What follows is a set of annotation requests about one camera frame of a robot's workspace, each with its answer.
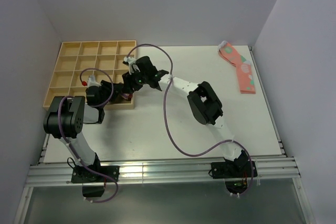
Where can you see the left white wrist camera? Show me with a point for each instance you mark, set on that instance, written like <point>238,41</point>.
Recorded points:
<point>91,82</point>

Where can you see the aluminium mounting rail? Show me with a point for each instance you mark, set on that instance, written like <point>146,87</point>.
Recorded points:
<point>165,171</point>

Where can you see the beige red purple striped sock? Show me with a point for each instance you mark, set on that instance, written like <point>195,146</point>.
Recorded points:
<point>126,96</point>

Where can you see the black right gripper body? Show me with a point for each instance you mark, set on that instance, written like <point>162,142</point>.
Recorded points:
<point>137,80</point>

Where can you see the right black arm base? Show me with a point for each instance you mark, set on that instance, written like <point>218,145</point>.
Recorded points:
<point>236,176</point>

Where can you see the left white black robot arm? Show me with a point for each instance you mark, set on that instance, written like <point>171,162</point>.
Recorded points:
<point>67,115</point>

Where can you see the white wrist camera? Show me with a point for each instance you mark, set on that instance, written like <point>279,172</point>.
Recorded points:
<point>131,63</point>
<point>91,82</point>

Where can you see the pink patterned sock pair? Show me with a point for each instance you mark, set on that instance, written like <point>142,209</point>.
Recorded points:
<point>242,65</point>

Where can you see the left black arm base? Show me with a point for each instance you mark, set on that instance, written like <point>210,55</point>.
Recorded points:
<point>93,185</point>

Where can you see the wooden compartment tray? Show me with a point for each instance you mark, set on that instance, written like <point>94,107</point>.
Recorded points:
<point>77,60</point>

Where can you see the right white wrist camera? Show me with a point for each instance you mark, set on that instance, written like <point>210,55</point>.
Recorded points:
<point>131,63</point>

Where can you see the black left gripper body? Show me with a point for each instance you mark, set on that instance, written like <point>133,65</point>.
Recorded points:
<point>105,90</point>

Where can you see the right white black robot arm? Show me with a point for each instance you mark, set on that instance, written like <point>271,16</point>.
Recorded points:
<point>205,105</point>

